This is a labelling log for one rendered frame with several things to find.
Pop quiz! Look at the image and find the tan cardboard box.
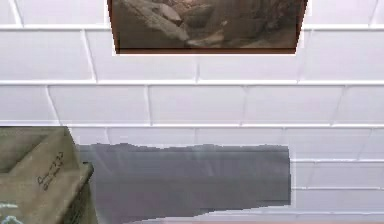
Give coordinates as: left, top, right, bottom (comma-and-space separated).
0, 126, 99, 224

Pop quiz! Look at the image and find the brown framed wall picture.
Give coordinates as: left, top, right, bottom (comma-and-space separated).
107, 0, 309, 55

